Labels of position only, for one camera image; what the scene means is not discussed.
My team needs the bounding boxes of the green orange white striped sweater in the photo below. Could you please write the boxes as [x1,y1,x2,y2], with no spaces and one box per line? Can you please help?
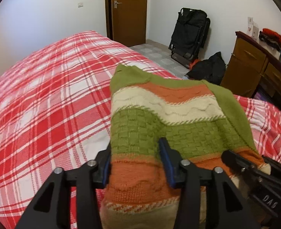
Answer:
[100,65,271,228]

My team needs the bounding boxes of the pile of clothes on dresser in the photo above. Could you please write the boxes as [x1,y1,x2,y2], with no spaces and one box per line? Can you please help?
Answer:
[259,28,281,61]

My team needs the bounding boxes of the red white plaid bedspread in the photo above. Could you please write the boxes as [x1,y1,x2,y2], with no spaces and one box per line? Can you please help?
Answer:
[0,31,281,228]

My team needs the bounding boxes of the brown wooden dresser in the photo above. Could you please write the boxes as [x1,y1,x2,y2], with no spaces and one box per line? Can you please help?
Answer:
[220,31,281,107]

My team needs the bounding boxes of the black bag on floor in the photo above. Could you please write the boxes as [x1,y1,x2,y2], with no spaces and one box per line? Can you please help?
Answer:
[186,52,226,85]

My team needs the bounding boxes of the white cards on dresser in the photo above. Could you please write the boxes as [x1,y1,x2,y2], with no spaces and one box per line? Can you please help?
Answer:
[246,17,259,42]

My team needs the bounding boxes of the black folding chair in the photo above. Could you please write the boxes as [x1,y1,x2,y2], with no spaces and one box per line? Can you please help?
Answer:
[169,8,211,68]

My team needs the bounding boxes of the brown wooden door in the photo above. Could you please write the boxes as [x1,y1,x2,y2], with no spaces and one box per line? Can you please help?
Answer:
[105,0,148,47]

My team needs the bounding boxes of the silver door handle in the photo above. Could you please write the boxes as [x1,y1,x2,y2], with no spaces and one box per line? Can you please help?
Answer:
[114,0,122,9]

